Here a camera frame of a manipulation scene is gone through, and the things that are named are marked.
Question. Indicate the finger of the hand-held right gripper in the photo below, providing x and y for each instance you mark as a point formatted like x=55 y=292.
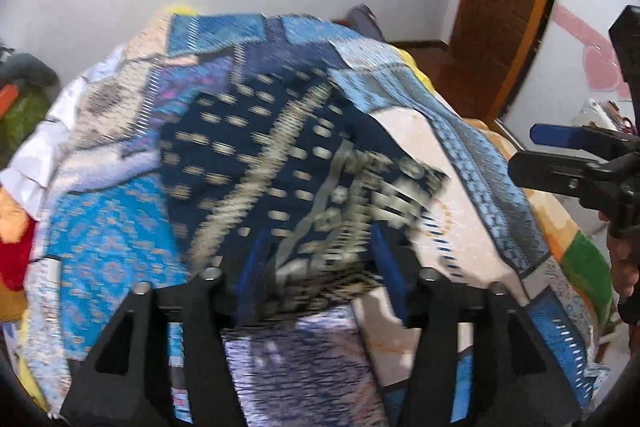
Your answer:
x=540 y=172
x=555 y=135

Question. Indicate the green bag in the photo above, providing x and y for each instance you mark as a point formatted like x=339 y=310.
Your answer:
x=22 y=127

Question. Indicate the orange item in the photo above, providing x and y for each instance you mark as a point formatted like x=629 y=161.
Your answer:
x=7 y=99

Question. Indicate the white cloth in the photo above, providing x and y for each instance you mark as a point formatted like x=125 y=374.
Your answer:
x=45 y=142

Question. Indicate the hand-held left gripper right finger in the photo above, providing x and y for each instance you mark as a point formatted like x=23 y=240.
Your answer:
x=389 y=269

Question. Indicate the navy patterned garment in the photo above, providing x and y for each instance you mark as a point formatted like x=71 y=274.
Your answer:
x=280 y=167

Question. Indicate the pink wall sticker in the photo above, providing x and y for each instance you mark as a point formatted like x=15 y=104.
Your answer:
x=600 y=62

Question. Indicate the yellow pillow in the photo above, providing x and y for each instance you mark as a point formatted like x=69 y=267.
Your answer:
x=177 y=9

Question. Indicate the blue patchwork blanket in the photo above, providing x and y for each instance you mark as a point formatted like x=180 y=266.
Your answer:
x=110 y=227

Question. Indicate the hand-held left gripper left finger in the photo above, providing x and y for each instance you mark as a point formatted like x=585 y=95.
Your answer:
x=256 y=269

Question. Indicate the metal rail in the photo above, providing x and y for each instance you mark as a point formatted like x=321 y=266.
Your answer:
x=507 y=134

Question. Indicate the person's right hand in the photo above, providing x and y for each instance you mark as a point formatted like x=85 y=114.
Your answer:
x=624 y=262

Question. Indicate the grey cloth bundle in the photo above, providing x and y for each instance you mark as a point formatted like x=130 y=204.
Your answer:
x=27 y=64

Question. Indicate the white printed object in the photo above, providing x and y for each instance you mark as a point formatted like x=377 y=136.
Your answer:
x=602 y=114

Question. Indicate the purple backpack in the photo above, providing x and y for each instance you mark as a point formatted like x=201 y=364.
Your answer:
x=367 y=23

